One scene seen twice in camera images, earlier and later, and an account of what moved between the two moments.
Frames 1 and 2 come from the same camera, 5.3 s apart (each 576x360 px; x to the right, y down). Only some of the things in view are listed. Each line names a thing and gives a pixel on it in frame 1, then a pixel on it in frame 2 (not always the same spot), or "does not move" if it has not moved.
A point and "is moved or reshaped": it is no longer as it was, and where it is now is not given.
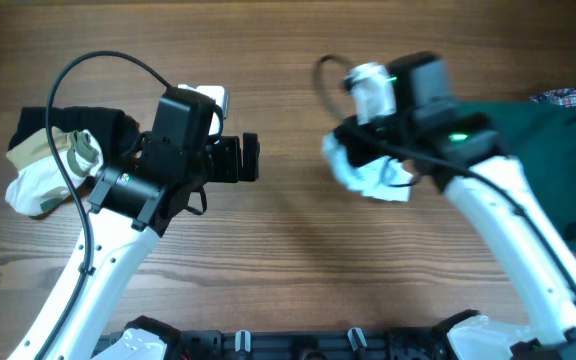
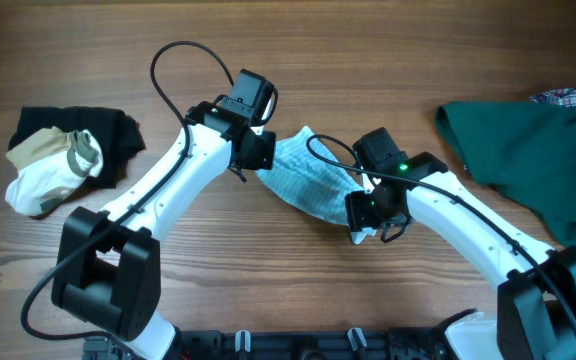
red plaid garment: (574, 97) does not move
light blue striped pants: (384, 180) is moved or reshaped
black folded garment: (116, 131) does not move
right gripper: (356, 137) to (357, 217)
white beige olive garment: (38, 182) does not move
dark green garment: (564, 153) does not move
